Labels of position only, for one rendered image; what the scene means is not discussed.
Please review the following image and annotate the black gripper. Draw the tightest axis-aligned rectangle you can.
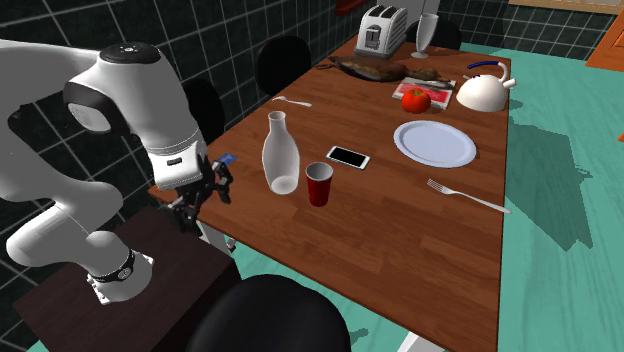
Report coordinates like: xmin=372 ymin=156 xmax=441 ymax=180
xmin=164 ymin=154 xmax=234 ymax=236

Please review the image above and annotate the dark brown robot stand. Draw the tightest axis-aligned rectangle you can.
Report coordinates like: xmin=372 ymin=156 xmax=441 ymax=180
xmin=11 ymin=204 xmax=243 ymax=352

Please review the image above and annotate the white bottle vase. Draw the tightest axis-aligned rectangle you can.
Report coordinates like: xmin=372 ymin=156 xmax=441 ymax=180
xmin=261 ymin=110 xmax=301 ymax=196

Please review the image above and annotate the black chair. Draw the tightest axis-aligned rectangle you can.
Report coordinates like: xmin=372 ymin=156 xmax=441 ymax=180
xmin=181 ymin=77 xmax=226 ymax=146
xmin=185 ymin=274 xmax=353 ymax=352
xmin=255 ymin=34 xmax=313 ymax=97
xmin=405 ymin=17 xmax=463 ymax=52

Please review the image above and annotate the red plastic cup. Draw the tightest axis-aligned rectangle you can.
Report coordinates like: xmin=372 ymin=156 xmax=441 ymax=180
xmin=304 ymin=161 xmax=335 ymax=208

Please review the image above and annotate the small white spoon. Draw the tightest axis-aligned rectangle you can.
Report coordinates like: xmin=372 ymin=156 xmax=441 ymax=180
xmin=271 ymin=95 xmax=313 ymax=108

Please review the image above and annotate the white smartphone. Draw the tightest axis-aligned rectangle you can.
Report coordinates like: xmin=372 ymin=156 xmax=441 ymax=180
xmin=325 ymin=145 xmax=372 ymax=171

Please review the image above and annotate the wooden dining table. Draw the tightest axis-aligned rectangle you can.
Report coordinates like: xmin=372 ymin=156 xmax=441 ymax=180
xmin=148 ymin=34 xmax=513 ymax=352

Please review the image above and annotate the dark brown wooden tray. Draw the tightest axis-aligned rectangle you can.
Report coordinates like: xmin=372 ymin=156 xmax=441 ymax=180
xmin=316 ymin=55 xmax=409 ymax=84

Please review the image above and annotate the red tomato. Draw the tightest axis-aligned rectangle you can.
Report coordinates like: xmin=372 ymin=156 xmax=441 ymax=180
xmin=401 ymin=88 xmax=433 ymax=115

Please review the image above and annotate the white round plate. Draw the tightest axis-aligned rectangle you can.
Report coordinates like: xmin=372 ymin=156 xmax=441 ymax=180
xmin=393 ymin=119 xmax=478 ymax=169

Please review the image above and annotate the silver toaster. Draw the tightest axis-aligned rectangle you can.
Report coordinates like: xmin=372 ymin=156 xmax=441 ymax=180
xmin=353 ymin=4 xmax=409 ymax=60

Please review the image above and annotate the brown elongated object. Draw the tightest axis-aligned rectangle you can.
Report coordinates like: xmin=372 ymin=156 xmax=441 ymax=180
xmin=407 ymin=67 xmax=453 ymax=85

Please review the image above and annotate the red flat book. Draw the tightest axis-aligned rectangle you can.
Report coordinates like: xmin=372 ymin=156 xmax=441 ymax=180
xmin=392 ymin=76 xmax=457 ymax=110

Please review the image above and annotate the silver fork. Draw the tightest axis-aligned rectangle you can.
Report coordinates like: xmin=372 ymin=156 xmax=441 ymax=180
xmin=426 ymin=178 xmax=513 ymax=215

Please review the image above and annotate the tall clear glass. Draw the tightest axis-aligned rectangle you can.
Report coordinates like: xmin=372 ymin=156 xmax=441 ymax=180
xmin=410 ymin=12 xmax=440 ymax=60

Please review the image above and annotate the orange wooden door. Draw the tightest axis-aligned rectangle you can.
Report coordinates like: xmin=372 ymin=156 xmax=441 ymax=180
xmin=584 ymin=14 xmax=624 ymax=74

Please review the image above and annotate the white kettle with blue handle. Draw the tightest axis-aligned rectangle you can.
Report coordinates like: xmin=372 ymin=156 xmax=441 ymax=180
xmin=455 ymin=60 xmax=518 ymax=113

